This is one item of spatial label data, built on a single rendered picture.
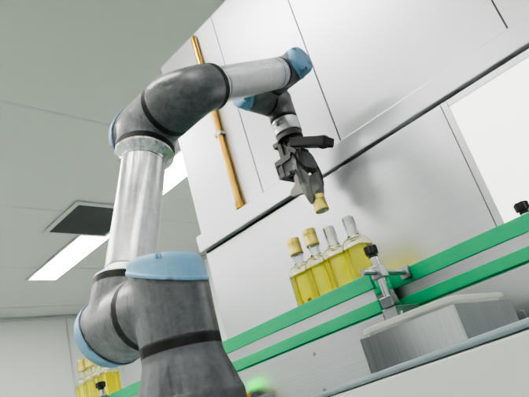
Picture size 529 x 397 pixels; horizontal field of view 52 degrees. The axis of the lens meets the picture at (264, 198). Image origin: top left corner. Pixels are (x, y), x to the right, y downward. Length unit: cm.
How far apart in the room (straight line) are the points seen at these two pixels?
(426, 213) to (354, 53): 52
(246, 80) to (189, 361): 63
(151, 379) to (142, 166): 43
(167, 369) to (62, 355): 673
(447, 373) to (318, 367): 98
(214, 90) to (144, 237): 31
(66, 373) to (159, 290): 668
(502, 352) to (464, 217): 112
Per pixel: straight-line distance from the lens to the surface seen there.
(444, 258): 116
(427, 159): 138
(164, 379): 75
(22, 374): 722
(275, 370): 127
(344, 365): 116
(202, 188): 194
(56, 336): 750
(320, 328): 120
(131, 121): 110
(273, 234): 168
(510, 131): 132
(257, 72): 121
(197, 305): 78
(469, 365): 21
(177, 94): 104
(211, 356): 76
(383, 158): 144
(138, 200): 100
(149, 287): 78
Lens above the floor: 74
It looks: 22 degrees up
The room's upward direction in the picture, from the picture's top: 17 degrees counter-clockwise
